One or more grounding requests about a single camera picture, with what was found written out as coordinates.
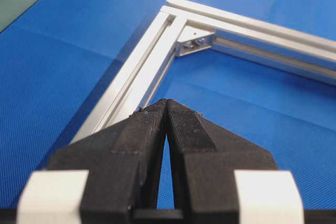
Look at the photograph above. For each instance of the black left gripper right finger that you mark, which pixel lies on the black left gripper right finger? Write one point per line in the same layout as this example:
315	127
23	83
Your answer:
220	177

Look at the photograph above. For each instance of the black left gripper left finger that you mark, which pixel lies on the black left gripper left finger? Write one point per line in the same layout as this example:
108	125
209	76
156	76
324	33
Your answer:
102	177

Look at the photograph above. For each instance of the aluminium extrusion frame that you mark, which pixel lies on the aluminium extrusion frame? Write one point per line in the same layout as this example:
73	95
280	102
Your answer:
182	27

